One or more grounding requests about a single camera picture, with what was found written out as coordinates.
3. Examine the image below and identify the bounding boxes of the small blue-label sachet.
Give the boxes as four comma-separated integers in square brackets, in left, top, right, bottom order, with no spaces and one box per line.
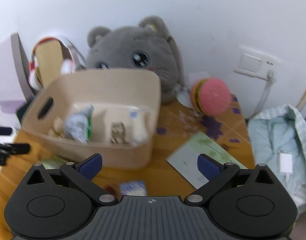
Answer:
[129,109,149,146]

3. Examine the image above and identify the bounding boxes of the blue white porcelain-pattern box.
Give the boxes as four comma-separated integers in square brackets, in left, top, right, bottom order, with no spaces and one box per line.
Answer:
[119,180,147,196]

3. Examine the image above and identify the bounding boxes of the green clover booklet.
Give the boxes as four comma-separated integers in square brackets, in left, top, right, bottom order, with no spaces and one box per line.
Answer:
[166,131,248,190]

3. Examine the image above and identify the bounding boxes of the white crumpled candy wrapper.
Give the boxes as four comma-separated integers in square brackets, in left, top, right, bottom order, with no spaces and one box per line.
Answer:
[47,117,65,138]

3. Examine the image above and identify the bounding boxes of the white wall socket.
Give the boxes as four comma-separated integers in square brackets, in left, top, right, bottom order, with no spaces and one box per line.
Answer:
[234,46,282,80]

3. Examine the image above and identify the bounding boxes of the white green snack packet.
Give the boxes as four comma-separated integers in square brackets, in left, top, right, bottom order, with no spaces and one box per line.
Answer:
[64,105,94,144]

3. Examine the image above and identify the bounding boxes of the wooden headphone stand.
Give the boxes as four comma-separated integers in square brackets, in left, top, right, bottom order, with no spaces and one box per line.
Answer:
[35,40,64,87]

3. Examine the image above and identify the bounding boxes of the grey white board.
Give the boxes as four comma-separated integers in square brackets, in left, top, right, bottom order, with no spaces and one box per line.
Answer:
[0,33,34,114]

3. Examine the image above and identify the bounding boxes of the beige hair claw clip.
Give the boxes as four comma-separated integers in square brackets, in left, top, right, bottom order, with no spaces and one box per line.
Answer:
[111,121,129,144]

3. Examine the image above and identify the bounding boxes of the light green snack bag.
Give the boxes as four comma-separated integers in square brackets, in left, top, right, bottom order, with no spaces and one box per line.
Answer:
[40,155,68,170]

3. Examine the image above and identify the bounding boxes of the white power cable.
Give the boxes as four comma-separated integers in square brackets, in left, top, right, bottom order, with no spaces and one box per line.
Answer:
[243,69,277,119]

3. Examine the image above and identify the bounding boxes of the beige plastic storage bin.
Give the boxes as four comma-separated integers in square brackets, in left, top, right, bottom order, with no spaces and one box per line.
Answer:
[22,69,161,169]

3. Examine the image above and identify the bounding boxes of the light blue cloth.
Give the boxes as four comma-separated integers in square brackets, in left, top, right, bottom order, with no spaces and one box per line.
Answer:
[247,105,306,215]

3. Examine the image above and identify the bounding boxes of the red white headphones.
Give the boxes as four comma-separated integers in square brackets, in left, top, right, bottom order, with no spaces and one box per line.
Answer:
[28,36,86,90]

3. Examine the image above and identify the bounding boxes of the grey cat plush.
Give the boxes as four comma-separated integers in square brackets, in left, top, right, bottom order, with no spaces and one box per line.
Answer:
[86,16,183,104]

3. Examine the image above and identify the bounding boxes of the white round device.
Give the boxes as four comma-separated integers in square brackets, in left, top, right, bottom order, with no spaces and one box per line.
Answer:
[176,87,192,109]

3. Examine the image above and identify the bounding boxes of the pink hamburger plush toy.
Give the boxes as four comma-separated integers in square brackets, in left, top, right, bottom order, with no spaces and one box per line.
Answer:
[190,78,231,116]

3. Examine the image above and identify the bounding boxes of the purple floral table mat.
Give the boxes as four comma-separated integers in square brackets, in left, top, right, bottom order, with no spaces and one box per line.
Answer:
[154,94,252,155]

